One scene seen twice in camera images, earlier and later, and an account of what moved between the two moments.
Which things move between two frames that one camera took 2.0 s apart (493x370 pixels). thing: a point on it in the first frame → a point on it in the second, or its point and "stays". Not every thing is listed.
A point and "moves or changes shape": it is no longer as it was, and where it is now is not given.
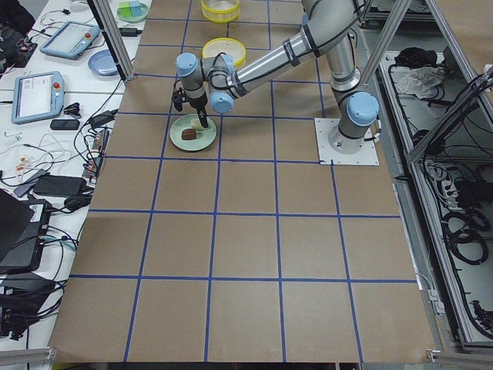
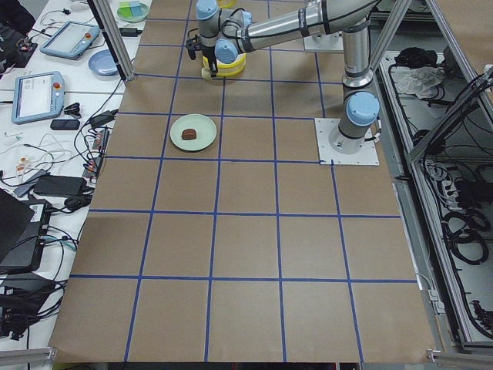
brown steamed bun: [189, 134] stays
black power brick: [59, 185] stays
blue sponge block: [135, 8] stays
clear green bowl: [132, 11] stays
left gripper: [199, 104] → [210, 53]
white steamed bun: [196, 124] moves or changes shape
